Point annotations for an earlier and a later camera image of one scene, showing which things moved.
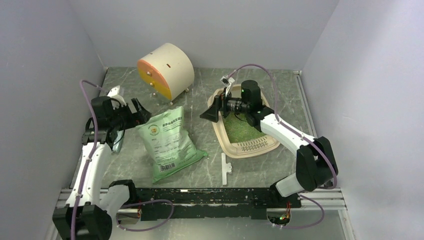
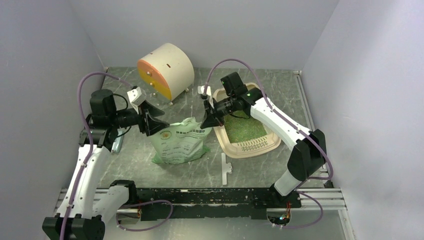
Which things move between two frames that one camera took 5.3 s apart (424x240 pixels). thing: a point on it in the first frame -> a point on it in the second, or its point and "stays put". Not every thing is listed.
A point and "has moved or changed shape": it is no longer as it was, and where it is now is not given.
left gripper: (134, 119) -> (150, 126)
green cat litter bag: (167, 142) has moved or changed shape
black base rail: (170, 204) stays put
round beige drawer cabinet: (167, 70) stays put
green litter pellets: (239, 130) stays put
